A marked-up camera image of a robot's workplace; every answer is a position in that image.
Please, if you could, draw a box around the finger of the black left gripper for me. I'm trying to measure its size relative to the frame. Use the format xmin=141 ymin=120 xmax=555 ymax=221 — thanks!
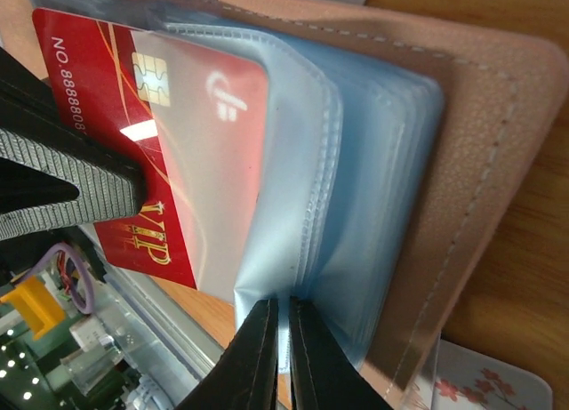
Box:
xmin=1 ymin=51 xmax=147 ymax=240

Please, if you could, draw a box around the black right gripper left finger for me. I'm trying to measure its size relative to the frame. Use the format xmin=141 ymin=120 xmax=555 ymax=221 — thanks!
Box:
xmin=177 ymin=299 xmax=278 ymax=410

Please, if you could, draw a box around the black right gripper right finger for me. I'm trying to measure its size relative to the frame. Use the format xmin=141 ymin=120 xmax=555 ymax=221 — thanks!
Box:
xmin=289 ymin=297 xmax=390 ymax=410

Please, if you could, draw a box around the pink leather card holder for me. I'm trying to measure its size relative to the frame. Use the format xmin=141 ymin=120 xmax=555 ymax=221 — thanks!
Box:
xmin=0 ymin=0 xmax=569 ymax=410

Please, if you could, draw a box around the white card pile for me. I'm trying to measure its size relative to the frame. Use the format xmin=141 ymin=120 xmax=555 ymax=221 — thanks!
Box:
xmin=399 ymin=338 xmax=555 ymax=410

